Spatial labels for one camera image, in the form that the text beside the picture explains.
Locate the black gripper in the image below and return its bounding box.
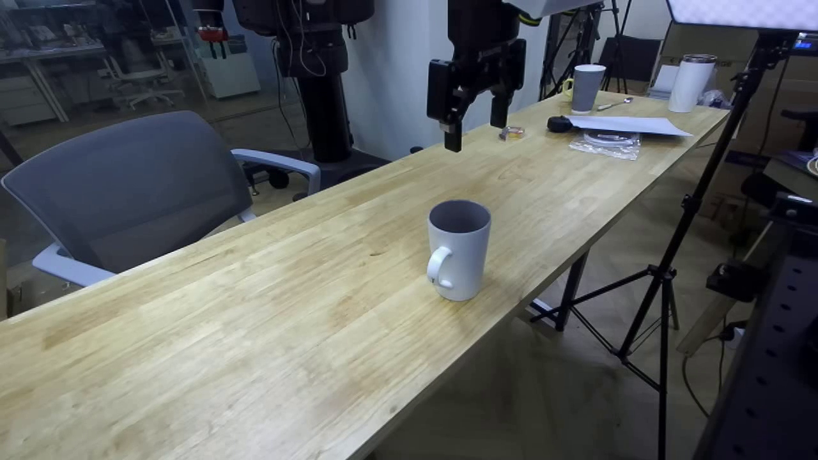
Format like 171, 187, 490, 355
427, 0, 526, 150

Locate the white ceramic mug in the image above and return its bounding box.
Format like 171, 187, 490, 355
427, 198, 490, 301

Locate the small red yellow object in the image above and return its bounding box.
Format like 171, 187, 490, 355
498, 125, 523, 140

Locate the black computer mouse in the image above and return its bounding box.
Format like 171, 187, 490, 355
548, 114, 573, 132

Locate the grey cup on table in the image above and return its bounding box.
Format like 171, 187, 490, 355
573, 63, 605, 109

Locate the white paper stack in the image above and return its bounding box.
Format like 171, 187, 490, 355
567, 114, 689, 137

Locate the clear plastic bag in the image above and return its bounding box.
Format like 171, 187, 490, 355
573, 129, 642, 161

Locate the white tumbler on table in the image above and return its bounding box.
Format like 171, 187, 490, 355
668, 53, 715, 113

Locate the white panel light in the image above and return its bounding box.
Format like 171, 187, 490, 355
668, 0, 818, 31

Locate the black light stand tripod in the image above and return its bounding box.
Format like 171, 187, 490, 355
530, 31, 798, 460

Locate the grey office chair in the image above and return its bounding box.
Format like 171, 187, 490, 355
2, 109, 321, 286

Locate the black perforated breadboard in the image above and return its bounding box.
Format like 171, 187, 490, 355
693, 193, 818, 460

